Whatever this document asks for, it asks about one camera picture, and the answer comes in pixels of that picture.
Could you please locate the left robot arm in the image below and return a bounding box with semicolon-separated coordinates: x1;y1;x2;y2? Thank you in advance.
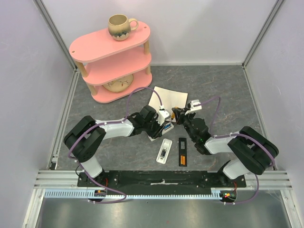
64;105;171;187

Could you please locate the orange handled screwdriver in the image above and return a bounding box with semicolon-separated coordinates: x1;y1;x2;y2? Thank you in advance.
171;113;175;122

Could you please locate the wide white remote control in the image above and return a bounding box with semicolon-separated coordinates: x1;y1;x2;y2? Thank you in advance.
156;139;172;164

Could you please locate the white square plate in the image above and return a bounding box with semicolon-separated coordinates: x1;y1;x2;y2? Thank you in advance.
148;86;188;116

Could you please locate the slotted cable duct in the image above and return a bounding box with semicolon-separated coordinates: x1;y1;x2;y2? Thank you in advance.
45;187;236;200

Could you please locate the pink three-tier shelf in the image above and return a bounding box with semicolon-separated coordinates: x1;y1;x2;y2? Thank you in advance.
69;21;152;104

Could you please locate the slim white remote control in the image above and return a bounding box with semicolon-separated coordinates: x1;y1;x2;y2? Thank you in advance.
148;122;174;142

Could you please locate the black remote control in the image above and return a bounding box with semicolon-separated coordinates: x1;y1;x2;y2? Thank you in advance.
179;138;187;167

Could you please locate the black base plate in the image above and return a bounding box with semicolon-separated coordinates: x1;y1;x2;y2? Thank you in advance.
78;170;247;190

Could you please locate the beige ceramic mug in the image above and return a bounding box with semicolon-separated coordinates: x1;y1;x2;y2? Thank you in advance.
108;14;139;41

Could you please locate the purple cable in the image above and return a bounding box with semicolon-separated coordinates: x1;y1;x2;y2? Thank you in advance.
68;87;165;162
200;96;276;205

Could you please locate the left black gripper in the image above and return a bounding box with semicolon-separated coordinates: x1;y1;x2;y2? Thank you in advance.
143;114;166;140

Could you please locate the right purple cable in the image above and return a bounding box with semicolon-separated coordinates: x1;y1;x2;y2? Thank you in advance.
200;96;276;205

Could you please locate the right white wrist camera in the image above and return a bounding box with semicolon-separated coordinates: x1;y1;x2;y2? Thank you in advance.
185;99;202;114

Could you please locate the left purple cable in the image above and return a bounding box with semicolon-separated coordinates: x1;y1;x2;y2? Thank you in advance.
68;87;165;162

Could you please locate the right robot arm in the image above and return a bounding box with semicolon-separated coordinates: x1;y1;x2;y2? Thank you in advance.
172;108;279;187

